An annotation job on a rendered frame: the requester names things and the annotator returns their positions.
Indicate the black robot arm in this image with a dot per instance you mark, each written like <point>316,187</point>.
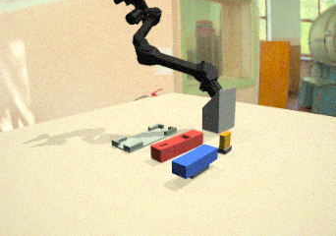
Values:
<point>149,55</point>

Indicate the yellow block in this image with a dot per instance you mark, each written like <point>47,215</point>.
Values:
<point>224,140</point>

